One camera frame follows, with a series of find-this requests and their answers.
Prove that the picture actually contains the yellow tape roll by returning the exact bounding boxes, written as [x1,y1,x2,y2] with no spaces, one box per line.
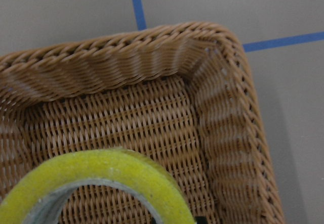
[1,148,195,223]

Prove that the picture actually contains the brown wicker basket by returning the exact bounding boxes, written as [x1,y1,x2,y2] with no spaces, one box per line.
[1,22,286,223]

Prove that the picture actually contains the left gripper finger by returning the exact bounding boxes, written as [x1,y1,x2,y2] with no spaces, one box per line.
[194,216,206,224]

